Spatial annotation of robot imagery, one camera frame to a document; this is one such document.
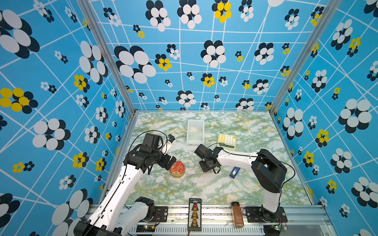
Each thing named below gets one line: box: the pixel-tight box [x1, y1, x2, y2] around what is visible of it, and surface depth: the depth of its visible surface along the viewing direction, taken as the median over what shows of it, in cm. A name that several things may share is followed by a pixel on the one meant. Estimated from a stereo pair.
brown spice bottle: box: [231, 201, 245, 228], surface depth 72 cm
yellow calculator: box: [217, 133, 237, 151], surface depth 101 cm
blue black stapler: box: [229, 166, 241, 179], surface depth 87 cm
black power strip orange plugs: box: [187, 198, 202, 232], surface depth 74 cm
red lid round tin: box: [169, 160, 186, 179], surface depth 88 cm
